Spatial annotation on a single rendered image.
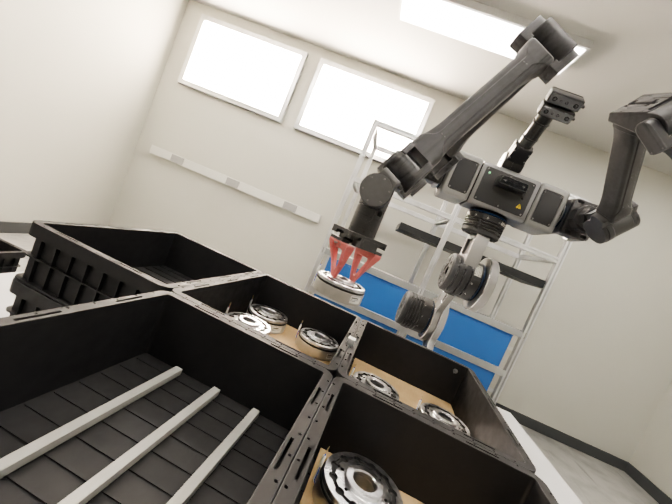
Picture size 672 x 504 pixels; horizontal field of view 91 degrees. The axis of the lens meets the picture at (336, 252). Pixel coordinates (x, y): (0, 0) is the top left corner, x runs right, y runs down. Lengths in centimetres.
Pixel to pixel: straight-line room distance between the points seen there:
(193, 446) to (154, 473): 5
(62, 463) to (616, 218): 119
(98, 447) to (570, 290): 387
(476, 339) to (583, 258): 163
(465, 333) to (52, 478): 259
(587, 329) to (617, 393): 68
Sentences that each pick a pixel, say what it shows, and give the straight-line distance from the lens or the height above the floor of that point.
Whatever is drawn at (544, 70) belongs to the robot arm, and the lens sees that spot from 84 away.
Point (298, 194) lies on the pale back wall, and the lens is 360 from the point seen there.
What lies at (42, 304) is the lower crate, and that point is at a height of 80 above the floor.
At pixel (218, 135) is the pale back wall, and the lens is 403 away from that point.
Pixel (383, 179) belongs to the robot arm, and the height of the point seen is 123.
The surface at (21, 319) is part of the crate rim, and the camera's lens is 45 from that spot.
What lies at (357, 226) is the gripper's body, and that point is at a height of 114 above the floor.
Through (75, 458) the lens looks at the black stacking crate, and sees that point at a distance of 45.
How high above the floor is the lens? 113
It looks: 4 degrees down
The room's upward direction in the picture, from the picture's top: 23 degrees clockwise
